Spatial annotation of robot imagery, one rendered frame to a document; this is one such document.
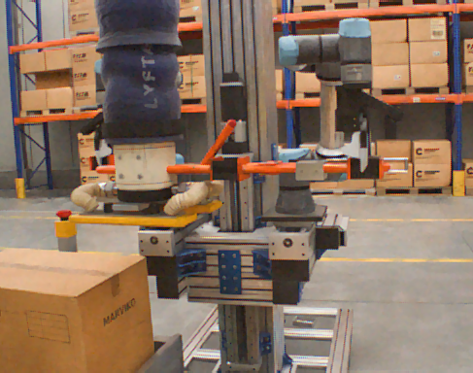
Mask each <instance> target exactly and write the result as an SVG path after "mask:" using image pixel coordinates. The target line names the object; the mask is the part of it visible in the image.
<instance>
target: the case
mask: <svg viewBox="0 0 473 373"><path fill-rule="evenodd" d="M154 354H155V352H154V341H153V332H152V311H151V301H150V291H149V280H148V269H147V259H146V257H145V256H131V255H114V254H84V253H68V252H53V251H38V250H28V249H19V248H10V249H7V250H6V251H3V252H0V373H135V372H136V371H137V370H139V368H140V367H142V366H143V364H145V363H146V361H148V360H149V359H150V357H152V355H154Z"/></svg>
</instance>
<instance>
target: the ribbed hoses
mask: <svg viewBox="0 0 473 373"><path fill-rule="evenodd" d="M99 183H115V182H112V181H98V182H96V183H95V184H88V185H82V186H79V187H78V188H75V189H74V191H73V192H72V193H71V201H72V202H74V205H76V206H78V207H82V208H83V209H84V210H85V211H86V212H87V213H88V212H93V211H95V210H96V208H97V207H99V205H98V203H96V200H93V198H92V197H94V196H98V197H99V196H100V195H101V197H102V190H101V193H100V184H99ZM191 186H192V184H191ZM222 192H223V184H222V183H220V182H219V181H213V182H211V181H204V182H201V183H199V182H198V183H193V186H192V188H191V189H189V190H188V191H186V193H181V194H177V195H174V196H172V199H169V202H168V203H167V204H166V205H165V209H164V210H165V213H166V214H168V215H176V214H178V213H179V212H180V211H181V210H182V209H185V208H189V207H190V206H191V207H193V205H196V204H198V203H199V202H201V200H203V199H204V198H205V201H207V200H208V198H210V197H212V196H217V195H219V194H221V193H222Z"/></svg>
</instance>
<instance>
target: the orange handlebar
mask: <svg viewBox="0 0 473 373"><path fill-rule="evenodd" d="M383 166H384V172H387V171H389V170H390V164H389V163H387V162H385V161H384V162H383ZM322 169H323V172H324V173H348V165H347V162H326V163H325V164H324V166H323V168H322ZM295 170H296V168H295V163H283V161H278V160H274V161H266V160H265V161H263V162H261V163H248V164H243V166H242V172H243V174H258V175H279V174H282V173H295ZM166 172H167V173H168V174H210V164H209V165H199V164H175V165H169V166H168V167H167V168H166ZM96 173H97V174H99V175H115V174H116V165H108V166H98V167H97V168H96Z"/></svg>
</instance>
